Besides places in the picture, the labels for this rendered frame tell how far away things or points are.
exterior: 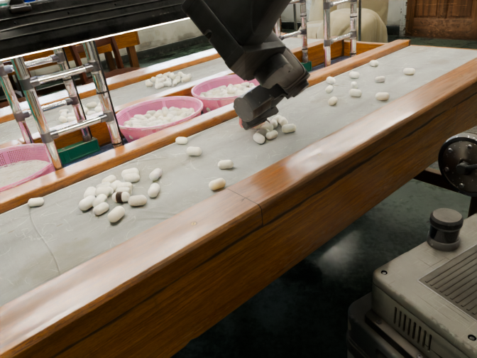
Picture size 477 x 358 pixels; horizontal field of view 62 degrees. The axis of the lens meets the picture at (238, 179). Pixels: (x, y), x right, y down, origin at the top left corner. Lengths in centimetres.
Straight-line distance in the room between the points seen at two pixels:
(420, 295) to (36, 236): 77
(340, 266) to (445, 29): 427
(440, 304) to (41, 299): 73
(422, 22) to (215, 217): 520
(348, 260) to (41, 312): 134
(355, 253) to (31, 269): 133
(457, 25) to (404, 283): 475
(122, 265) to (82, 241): 15
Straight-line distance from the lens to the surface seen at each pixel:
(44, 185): 95
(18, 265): 76
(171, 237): 64
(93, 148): 128
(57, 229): 81
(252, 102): 83
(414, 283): 97
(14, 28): 76
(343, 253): 177
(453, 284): 99
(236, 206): 69
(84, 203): 83
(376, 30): 408
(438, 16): 562
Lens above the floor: 113
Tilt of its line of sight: 29 degrees down
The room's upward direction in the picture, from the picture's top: 8 degrees counter-clockwise
